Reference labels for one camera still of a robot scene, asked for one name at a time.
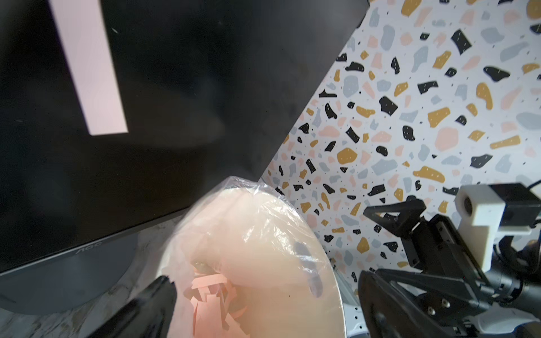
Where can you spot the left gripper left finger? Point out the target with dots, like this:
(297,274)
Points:
(149,314)

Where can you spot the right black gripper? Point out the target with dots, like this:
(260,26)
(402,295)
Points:
(434,246)

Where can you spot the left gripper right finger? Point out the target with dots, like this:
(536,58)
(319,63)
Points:
(393,309)

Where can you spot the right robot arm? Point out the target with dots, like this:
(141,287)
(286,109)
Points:
(514,301)

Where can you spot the black computer monitor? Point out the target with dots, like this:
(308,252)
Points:
(209,90)

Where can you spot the pile of pink notes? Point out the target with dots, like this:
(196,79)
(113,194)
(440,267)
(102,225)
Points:
(218,307)

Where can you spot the cream waste bin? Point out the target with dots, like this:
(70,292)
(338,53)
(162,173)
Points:
(274,287)

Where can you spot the clear plastic bin liner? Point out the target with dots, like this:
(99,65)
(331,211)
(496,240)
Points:
(245,228)

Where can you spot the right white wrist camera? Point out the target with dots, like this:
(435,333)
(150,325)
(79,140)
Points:
(490,212)

